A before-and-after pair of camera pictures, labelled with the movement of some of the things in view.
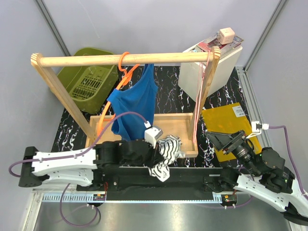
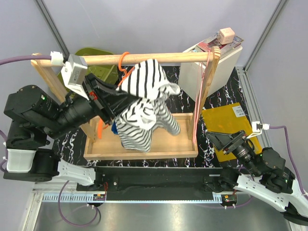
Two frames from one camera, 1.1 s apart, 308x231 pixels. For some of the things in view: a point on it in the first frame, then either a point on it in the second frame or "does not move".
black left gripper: [155, 158] → [117, 101]
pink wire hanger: [203, 69] does not move
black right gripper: [227, 142] does not move
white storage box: [226, 77] does not move
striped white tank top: [170, 147] → [148, 84]
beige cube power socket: [225, 35] does not move
